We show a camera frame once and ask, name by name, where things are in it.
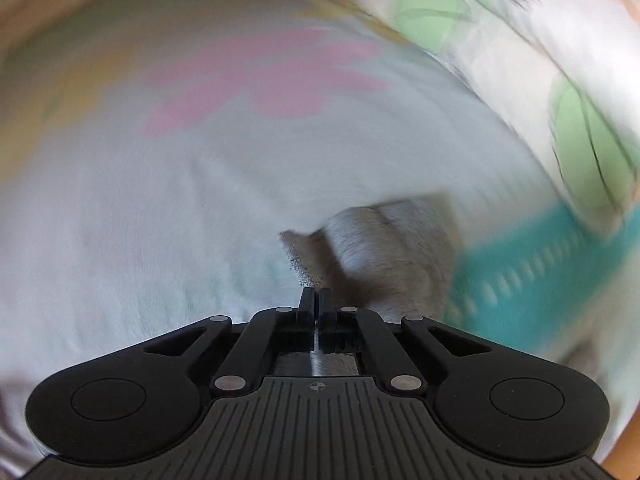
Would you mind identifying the grey pants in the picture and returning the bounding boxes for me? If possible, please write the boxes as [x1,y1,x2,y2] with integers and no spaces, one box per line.
[279,194,458,377]

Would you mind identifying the white printed bed sheet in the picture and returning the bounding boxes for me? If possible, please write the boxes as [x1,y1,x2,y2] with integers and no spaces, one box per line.
[0,0,640,463]

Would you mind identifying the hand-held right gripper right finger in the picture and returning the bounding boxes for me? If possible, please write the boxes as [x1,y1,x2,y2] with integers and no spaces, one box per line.
[319,287,495,397]

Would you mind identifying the green leaf print quilt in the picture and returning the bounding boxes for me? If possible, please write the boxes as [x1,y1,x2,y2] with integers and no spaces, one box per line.
[340,0,640,241]

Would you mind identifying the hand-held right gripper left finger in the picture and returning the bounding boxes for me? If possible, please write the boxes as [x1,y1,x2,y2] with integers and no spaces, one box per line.
[142,287,317,398]

